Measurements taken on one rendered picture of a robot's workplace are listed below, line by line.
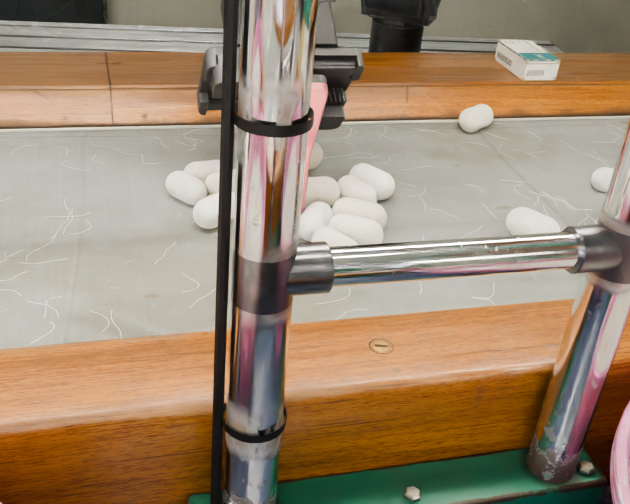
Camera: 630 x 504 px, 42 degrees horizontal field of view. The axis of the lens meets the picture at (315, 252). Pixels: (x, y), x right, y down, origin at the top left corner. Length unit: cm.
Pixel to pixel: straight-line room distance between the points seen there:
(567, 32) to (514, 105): 218
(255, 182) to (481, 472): 21
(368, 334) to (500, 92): 41
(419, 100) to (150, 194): 28
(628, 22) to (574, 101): 212
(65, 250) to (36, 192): 8
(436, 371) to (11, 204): 30
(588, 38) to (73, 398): 273
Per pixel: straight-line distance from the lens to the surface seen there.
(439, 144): 68
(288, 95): 25
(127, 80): 69
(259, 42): 25
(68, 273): 48
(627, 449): 37
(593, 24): 297
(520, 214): 55
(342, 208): 52
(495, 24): 283
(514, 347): 41
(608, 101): 82
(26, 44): 110
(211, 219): 51
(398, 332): 40
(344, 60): 54
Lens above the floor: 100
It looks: 31 degrees down
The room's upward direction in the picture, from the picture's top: 6 degrees clockwise
